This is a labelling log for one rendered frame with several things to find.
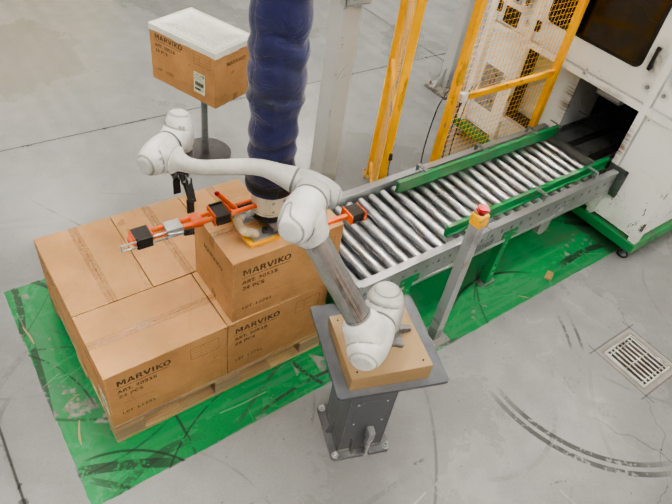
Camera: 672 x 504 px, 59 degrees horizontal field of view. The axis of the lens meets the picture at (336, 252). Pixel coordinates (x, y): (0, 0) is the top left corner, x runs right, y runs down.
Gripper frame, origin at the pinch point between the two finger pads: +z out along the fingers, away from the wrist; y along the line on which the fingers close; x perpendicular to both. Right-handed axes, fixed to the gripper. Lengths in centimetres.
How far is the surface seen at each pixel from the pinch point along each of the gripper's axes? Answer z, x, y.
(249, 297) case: 53, -22, -18
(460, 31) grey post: 58, -354, 190
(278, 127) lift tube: -30.2, -38.0, -7.8
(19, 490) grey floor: 121, 94, -22
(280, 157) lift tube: -16.2, -39.3, -9.0
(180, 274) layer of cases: 67, -4, 22
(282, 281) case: 51, -40, -18
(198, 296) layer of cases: 67, -6, 4
